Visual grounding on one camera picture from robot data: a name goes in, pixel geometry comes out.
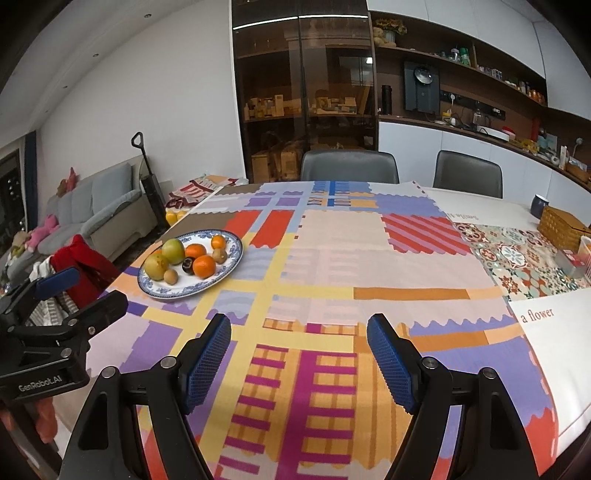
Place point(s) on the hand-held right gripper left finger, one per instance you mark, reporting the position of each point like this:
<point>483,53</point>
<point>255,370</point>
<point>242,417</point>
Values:
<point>207,364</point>

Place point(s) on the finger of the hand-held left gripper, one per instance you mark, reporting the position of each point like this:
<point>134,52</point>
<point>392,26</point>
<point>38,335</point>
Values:
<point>55,281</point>
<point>101,307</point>

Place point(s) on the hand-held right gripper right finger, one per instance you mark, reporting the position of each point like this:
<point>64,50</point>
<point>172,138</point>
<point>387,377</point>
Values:
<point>390,360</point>

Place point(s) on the yellow pear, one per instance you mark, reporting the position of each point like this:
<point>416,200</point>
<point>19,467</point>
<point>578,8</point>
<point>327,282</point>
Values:
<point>156,265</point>

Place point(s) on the brown kiwi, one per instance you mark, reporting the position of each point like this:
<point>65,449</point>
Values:
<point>171,276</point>
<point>219,255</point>

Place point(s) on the blue and white plate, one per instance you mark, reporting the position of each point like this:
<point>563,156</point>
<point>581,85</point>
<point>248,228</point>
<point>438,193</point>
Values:
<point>221,278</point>

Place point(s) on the green apple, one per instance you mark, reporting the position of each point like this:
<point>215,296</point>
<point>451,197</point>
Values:
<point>174,249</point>

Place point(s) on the dark plum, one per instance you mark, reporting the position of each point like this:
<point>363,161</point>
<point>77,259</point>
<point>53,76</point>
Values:
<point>187,265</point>

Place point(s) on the large orange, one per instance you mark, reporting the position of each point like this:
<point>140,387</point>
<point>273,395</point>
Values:
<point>204,266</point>

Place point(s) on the medium orange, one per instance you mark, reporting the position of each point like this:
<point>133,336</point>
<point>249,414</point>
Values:
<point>195,250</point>

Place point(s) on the small orange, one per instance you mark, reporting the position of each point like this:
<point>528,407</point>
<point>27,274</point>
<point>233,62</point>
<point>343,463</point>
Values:
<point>218,241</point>

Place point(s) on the striped cloth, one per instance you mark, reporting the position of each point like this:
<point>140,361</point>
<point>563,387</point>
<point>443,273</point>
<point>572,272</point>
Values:
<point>51,309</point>

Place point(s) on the red garment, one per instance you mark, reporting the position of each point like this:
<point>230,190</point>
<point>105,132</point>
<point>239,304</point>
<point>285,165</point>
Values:
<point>83,263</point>

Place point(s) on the pink plush toy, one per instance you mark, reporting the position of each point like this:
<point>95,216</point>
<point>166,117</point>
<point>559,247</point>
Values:
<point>41,233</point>

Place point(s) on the grey sofa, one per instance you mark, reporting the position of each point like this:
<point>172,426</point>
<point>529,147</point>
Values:
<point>106,198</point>

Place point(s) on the plush toy on sofa back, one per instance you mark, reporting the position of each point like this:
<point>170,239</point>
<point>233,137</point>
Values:
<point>68,182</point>

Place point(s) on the colourful patchwork tablecloth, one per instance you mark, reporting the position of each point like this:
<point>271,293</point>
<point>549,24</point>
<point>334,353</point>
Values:
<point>332,277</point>

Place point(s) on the black upright vacuum cleaner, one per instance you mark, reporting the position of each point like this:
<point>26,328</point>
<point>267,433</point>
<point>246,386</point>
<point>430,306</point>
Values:
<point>150,184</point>

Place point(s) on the folded patchwork cloth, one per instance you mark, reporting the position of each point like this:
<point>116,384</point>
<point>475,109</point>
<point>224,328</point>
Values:
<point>198,189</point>

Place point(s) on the white tile-print tablecloth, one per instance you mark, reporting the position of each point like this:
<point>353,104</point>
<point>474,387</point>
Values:
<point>554,350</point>

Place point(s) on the grey dining chair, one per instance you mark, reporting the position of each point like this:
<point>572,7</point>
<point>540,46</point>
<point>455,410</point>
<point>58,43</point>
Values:
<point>348,166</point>
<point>468,173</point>

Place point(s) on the dark blue mug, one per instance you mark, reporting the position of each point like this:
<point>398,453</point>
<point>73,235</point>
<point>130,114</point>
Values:
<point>539,206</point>

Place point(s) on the wicker basket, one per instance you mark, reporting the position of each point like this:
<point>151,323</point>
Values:
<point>563,226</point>

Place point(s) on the glass kettle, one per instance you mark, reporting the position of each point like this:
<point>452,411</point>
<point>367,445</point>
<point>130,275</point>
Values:
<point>481,119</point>

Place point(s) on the black thermos bottle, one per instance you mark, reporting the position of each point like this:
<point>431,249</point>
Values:
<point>386,99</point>

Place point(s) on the black water dispenser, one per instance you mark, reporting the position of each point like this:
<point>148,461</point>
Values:
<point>422,90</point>

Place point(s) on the glass door cabinet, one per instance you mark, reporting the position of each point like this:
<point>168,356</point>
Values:
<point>304,92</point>

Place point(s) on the teddy bear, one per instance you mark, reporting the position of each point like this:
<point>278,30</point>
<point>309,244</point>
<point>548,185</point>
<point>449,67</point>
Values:
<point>379,36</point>

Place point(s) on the sunflower bouquet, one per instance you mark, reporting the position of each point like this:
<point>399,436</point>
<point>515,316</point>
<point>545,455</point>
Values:
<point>390,25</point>

